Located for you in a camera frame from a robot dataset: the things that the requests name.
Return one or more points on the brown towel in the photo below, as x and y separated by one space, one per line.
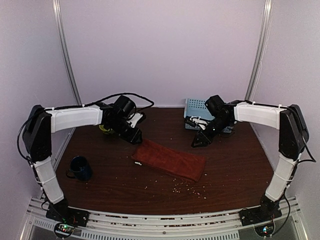
170 161

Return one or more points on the left aluminium frame post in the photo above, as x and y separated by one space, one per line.
56 4

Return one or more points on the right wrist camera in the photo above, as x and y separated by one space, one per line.
196 121

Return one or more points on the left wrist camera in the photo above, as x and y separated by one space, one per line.
136 118

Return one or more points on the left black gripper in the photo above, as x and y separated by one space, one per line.
133 137

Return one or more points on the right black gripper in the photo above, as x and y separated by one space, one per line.
206 139

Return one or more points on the dark blue mug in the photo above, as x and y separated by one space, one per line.
80 169

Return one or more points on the aluminium frame post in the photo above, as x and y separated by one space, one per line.
261 48
56 4

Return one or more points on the aluminium front rail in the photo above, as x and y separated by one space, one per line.
221 225

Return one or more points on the right aluminium frame post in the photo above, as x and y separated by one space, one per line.
261 48

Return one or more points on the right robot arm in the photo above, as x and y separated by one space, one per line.
287 121

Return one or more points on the green plastic bowl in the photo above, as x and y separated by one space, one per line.
105 131

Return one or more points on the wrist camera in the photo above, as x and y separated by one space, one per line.
196 121
136 118

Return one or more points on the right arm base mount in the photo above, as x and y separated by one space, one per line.
252 216

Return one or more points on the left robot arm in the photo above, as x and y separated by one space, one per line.
121 116

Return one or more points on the light blue plastic basket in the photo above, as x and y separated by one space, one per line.
197 108

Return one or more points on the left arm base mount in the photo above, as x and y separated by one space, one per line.
74 217

